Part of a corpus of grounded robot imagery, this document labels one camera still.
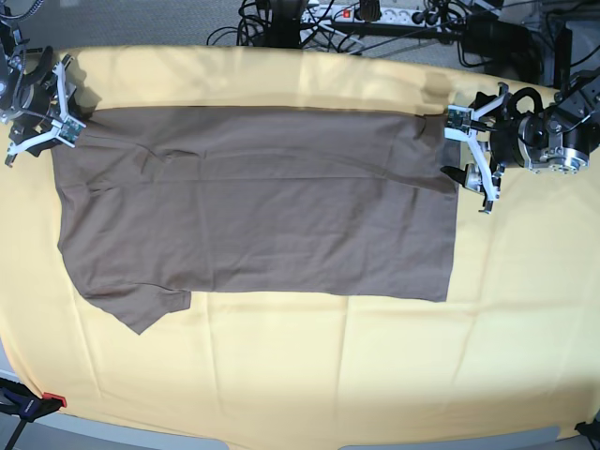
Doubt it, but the blue orange table clamp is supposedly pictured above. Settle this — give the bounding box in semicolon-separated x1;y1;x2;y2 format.
1;379;67;450

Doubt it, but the white power strip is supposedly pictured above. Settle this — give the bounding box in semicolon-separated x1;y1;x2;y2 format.
300;1;443;33

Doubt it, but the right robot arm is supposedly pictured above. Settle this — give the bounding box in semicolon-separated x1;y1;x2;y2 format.
1;1;85;167

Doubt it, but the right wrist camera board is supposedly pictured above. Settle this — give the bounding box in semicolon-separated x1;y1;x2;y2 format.
57;116;86;147

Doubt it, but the black power adapter box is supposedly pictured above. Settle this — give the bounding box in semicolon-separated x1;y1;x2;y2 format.
461;16;531;54

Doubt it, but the black clamp right corner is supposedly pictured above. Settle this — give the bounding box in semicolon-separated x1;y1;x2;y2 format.
575;419;600;443

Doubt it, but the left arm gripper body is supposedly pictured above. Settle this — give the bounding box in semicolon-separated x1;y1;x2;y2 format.
464;82;528;214

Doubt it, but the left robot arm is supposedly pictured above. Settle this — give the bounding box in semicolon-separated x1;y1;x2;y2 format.
441;69;599;214

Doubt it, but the black computer tower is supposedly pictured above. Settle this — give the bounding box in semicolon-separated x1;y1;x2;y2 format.
552;26;573;90

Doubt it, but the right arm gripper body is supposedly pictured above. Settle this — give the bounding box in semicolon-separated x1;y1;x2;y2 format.
5;46;80;167

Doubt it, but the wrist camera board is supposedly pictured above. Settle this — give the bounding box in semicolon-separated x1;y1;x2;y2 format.
57;116;86;147
444;105;473;142

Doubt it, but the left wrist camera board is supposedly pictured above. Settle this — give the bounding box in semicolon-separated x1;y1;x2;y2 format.
444;105;473;142

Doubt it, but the black stand post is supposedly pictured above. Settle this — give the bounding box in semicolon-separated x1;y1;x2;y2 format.
266;0;304;50

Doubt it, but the brown T-shirt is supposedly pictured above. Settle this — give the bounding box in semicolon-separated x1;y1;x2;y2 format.
52;107;458;333

